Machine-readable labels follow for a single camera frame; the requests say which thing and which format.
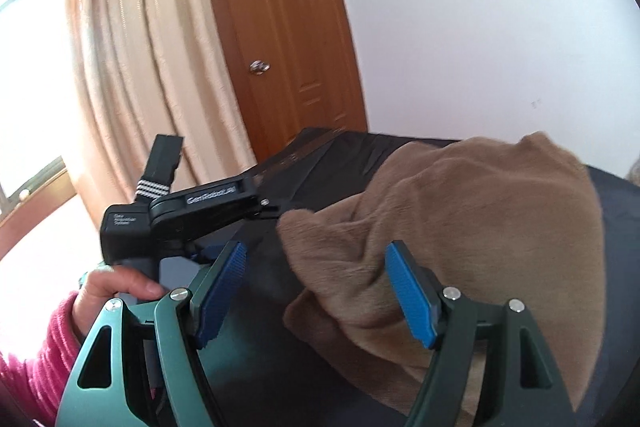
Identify beige curtain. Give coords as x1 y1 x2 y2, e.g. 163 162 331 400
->
54 0 259 234

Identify window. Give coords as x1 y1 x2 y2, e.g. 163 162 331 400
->
0 0 77 229

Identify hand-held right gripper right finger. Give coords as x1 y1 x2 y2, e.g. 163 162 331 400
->
385 241 576 427

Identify wooden door with knob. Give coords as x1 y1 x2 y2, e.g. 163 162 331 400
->
194 0 369 164

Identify brown fleece garment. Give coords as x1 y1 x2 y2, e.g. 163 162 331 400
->
276 132 604 427

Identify person's left hand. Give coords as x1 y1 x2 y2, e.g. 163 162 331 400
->
71 266 171 334

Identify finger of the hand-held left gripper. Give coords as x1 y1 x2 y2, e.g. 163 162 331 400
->
191 245 222 265

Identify dark bed sheet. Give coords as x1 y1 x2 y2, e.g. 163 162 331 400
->
159 127 640 427

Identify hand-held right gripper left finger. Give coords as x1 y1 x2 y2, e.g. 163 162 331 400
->
59 241 247 427

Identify person's left forearm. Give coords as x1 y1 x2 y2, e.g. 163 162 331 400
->
0 291 85 427

